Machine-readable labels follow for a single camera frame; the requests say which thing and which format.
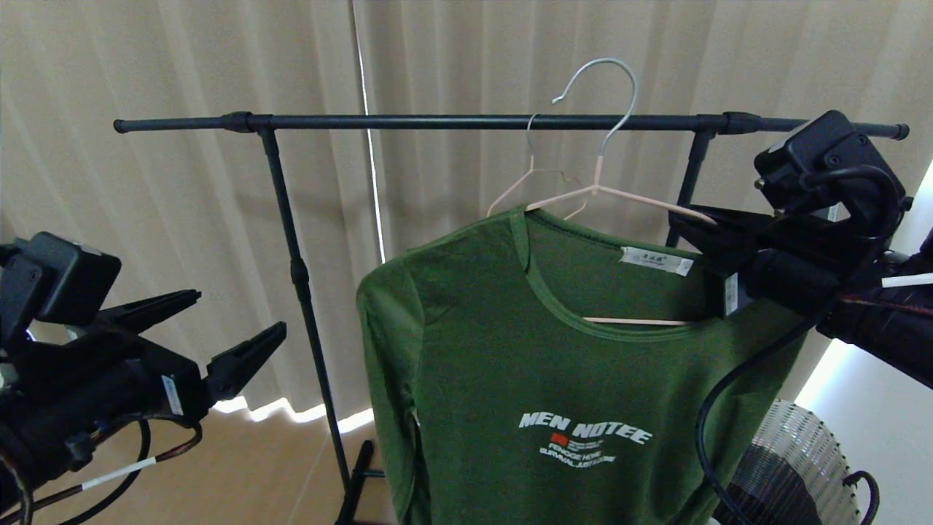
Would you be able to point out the pink clothes hanger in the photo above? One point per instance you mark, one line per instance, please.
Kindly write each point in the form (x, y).
(510, 192)
(634, 321)

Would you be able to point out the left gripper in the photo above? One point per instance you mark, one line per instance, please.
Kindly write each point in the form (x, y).
(109, 394)

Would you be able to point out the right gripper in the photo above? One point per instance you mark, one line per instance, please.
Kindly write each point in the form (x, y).
(794, 281)

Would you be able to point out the beige curtain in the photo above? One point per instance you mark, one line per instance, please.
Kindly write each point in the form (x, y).
(146, 219)

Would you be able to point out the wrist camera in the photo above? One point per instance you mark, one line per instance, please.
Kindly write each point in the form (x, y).
(65, 277)
(809, 153)

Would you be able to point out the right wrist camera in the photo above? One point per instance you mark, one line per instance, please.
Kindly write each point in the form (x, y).
(809, 153)

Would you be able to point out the white laundry basket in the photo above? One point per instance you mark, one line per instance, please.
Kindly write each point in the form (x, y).
(794, 452)

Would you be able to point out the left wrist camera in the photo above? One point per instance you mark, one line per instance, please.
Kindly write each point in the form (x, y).
(65, 277)

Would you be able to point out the black clothes rack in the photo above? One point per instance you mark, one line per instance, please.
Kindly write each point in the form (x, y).
(437, 122)

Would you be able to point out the green printed shirt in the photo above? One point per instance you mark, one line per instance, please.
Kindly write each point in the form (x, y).
(510, 350)

